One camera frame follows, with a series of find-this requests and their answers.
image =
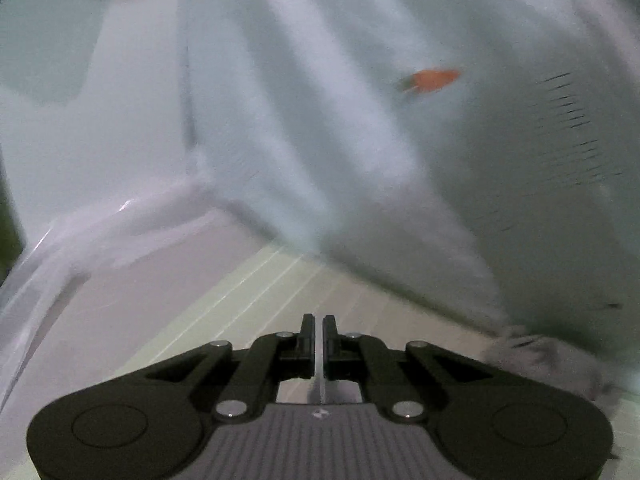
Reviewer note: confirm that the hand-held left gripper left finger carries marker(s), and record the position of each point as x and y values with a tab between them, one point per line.
306	345

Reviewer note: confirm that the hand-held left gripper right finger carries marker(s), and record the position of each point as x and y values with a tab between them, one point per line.
330	345

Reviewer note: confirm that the grey zip hoodie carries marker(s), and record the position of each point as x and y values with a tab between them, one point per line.
545	360

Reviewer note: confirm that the carrot print duvet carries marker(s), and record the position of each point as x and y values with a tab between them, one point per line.
350	135

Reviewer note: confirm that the clear plastic sheet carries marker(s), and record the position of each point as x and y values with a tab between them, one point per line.
75	260

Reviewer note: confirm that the white headboard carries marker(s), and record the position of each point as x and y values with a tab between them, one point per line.
100	135

